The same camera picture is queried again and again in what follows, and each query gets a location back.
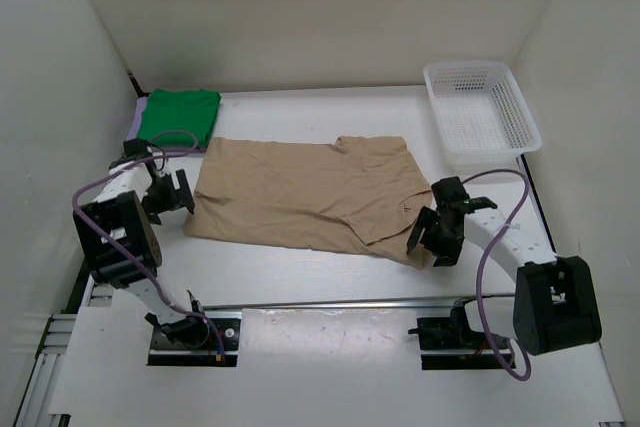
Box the aluminium left frame rail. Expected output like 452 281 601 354
14 91 156 427

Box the purple t shirt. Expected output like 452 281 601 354
126 97 189 152

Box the green t shirt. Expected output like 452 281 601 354
134 89 221 148

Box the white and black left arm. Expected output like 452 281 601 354
72 138 214 348

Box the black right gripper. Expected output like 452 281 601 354
406 205 463 266

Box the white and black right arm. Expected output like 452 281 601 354
407 177 602 356

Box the white plastic basket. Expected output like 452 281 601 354
423 60 542 173

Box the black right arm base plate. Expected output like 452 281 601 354
408 307 502 371

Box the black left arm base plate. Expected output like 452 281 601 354
147 310 242 368

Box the aluminium table edge rail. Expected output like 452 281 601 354
194 294 569 313

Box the beige t shirt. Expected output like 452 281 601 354
184 136 432 269

